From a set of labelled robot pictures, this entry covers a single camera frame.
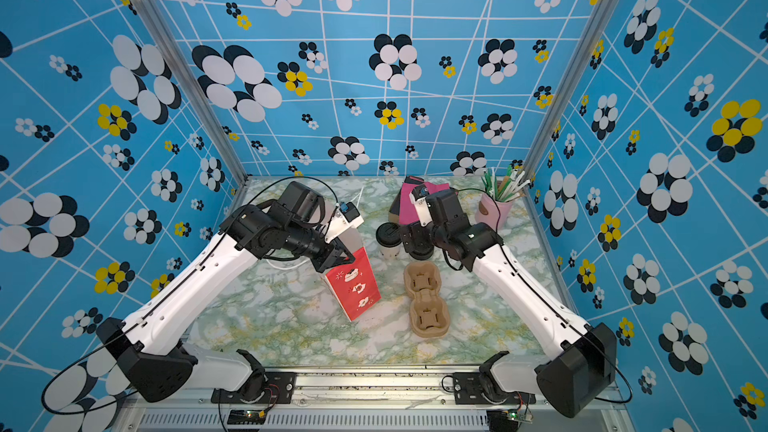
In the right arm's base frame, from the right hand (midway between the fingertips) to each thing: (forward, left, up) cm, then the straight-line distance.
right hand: (418, 226), depth 78 cm
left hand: (-12, +15, +5) cm, 20 cm away
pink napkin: (+19, +2, -18) cm, 26 cm away
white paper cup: (+3, +8, -19) cm, 21 cm away
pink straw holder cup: (+13, -23, -10) cm, 28 cm away
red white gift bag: (-14, +16, -5) cm, 22 cm away
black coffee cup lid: (+5, +8, -11) cm, 15 cm away
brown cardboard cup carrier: (-16, -3, -19) cm, 25 cm away
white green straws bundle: (+18, -29, -5) cm, 35 cm away
